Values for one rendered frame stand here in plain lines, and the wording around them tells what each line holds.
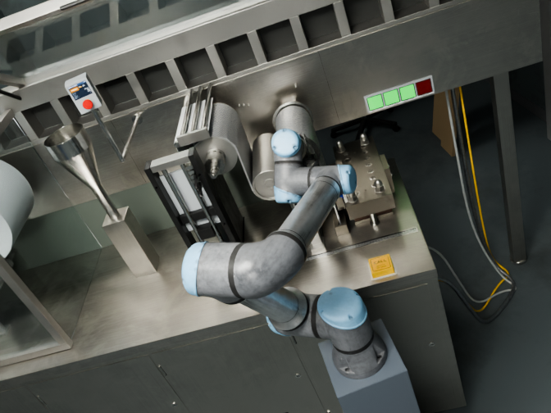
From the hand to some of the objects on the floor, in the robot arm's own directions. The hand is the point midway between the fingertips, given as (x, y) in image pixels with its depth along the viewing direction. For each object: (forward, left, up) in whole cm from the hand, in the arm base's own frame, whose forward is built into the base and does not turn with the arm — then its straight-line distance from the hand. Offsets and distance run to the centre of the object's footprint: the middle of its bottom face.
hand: (304, 164), depth 180 cm
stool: (+218, -68, -124) cm, 259 cm away
